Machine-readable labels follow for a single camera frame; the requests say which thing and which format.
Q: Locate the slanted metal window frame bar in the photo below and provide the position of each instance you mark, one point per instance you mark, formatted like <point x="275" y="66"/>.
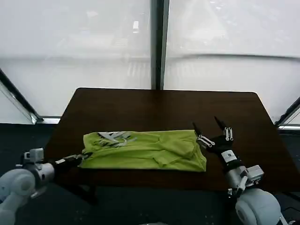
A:
<point x="288" y="112"/>
<point x="18" y="98"/>

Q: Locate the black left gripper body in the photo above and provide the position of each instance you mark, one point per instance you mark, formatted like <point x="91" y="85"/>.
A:
<point x="68" y="160"/>

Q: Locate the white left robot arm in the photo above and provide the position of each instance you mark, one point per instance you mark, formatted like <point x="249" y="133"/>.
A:
<point x="21" y="182"/>

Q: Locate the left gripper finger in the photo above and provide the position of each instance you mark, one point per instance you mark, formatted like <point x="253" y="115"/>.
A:
<point x="84" y="154"/>
<point x="84" y="158"/>

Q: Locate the lime green t-shirt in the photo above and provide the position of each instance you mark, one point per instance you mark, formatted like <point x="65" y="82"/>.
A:
<point x="145" y="152"/>

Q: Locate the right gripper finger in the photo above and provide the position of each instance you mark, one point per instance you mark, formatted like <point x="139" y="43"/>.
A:
<point x="205" y="140"/>
<point x="227" y="133"/>

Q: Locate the dark vertical window post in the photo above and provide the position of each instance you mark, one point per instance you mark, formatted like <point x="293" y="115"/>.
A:
<point x="159" y="44"/>

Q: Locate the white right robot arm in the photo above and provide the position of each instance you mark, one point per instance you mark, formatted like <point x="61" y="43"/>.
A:
<point x="253" y="201"/>

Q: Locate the black table leg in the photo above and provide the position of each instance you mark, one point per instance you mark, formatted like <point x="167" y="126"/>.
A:
<point x="89" y="194"/>

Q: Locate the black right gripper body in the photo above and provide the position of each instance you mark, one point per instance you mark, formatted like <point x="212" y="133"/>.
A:
<point x="225" y="148"/>

